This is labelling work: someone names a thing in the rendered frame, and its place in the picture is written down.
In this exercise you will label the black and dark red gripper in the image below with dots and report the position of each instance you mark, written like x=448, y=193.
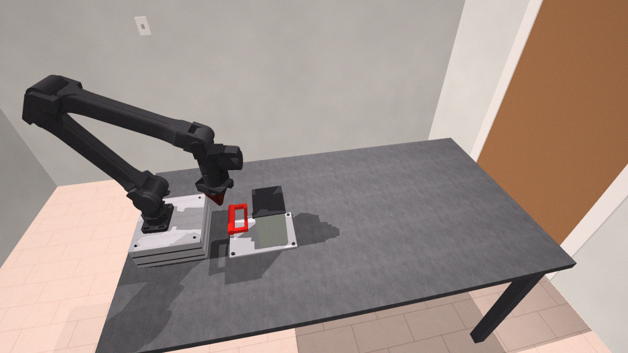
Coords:
x=211, y=185

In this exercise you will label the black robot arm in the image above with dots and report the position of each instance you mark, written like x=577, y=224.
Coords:
x=48, y=102

